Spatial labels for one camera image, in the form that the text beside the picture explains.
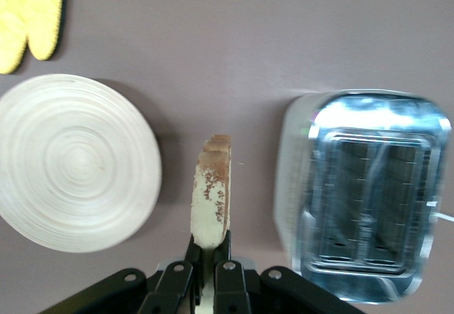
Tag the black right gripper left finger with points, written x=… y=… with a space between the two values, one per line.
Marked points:
x=174 y=289

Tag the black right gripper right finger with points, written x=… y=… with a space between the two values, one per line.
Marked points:
x=230 y=289

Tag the brown toast slice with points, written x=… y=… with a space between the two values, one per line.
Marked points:
x=209 y=204

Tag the round wooden plate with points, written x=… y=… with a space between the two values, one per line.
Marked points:
x=76 y=163

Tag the beige and chrome toaster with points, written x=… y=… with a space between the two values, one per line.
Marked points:
x=372 y=200

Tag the yellow quilted oven mitt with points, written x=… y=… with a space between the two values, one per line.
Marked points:
x=39 y=16

